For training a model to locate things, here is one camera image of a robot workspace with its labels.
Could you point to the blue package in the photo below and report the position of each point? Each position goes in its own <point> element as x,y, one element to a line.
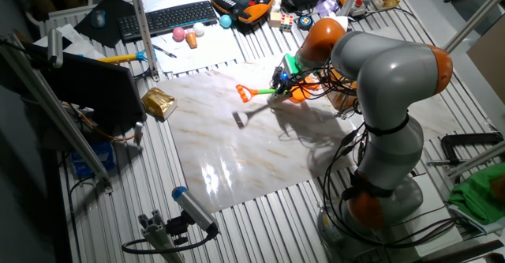
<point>94,160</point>

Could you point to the aluminium post with foot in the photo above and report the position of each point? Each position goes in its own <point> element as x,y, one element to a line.
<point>142,26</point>

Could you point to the silver camera blue cap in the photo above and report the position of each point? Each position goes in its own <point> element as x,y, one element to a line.
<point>193,207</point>

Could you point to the aluminium camera stand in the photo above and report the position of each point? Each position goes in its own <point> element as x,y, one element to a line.
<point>158,235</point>

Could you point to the black mouse pad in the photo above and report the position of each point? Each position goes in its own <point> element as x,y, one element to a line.
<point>114,26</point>

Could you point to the white tissue roll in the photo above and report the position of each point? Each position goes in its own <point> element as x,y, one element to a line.
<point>344,21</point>

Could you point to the dark pen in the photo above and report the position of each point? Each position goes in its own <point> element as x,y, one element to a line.
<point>163,51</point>

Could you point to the green printed camera mount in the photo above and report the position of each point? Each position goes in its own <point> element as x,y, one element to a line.
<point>292,63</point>

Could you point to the slanted aluminium frame bar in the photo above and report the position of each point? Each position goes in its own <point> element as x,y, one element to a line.
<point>59,113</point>

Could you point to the pink ball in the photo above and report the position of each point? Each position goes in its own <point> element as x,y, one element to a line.
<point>178,34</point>

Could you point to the teal ball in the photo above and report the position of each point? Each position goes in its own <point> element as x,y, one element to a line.
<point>225,21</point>

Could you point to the printed paper sheet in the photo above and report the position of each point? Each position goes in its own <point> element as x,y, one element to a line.
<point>213,51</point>

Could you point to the green cloth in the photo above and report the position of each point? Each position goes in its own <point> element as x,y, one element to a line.
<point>477,196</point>

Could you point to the marble pattern mat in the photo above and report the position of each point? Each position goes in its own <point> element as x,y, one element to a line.
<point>236,156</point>

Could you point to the black computer keyboard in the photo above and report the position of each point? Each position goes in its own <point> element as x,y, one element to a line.
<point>167,18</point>

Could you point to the short aluminium profile bar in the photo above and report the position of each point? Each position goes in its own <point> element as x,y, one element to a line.
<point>477,158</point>

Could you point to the gold foil package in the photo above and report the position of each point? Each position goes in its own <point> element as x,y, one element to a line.
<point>158,103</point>

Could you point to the Rubik's cube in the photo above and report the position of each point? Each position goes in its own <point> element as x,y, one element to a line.
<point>286,22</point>

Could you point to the white round figurine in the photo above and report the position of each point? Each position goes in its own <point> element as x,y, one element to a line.
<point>277,3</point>

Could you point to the slanted aluminium post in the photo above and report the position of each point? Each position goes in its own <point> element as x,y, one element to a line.
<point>477,16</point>

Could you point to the black monitor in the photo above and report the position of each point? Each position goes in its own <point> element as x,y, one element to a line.
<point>98,93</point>

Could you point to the black clamp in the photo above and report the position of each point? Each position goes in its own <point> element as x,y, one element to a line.
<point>447,148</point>

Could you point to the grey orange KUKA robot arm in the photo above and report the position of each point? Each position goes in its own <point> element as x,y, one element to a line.
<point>394,73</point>

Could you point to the wooden cube block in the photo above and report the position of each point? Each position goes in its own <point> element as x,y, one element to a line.
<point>274,19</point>

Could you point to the white ball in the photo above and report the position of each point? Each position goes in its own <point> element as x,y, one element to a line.
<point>199,29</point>

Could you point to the orange green toy shovel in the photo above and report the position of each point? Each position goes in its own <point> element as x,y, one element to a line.
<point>300,95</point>

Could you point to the black round puck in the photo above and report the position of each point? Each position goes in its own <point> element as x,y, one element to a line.
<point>305,23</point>

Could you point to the grey box red button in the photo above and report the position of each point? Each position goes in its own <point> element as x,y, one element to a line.
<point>358,7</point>

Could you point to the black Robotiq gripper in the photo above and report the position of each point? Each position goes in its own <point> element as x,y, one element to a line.
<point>283,79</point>

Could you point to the grey computer mouse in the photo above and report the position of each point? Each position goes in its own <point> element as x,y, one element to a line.
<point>98,18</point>

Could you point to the purple plastic item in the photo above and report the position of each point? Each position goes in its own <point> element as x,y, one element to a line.
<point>327,5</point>

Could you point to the brown cardboard board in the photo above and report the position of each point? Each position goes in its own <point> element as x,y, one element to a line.
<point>489,61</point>

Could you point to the white paper stack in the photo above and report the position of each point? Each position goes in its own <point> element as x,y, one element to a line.
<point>71,38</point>

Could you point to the silver depth camera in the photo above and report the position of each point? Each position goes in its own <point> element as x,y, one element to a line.
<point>55,47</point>

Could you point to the toy ice cream cone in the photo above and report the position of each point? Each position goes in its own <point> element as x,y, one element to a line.
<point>191,40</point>

